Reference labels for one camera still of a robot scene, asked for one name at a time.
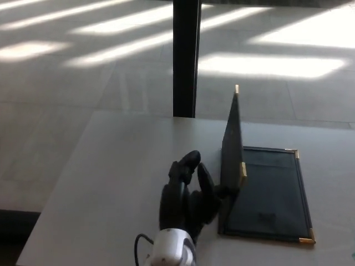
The dark diary folder gold corners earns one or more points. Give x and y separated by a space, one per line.
266 199

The black vertical pillar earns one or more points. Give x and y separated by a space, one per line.
185 58

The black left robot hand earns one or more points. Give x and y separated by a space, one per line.
180 205

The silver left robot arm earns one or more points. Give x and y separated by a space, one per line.
173 248

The dark object beside table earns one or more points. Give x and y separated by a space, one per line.
16 230

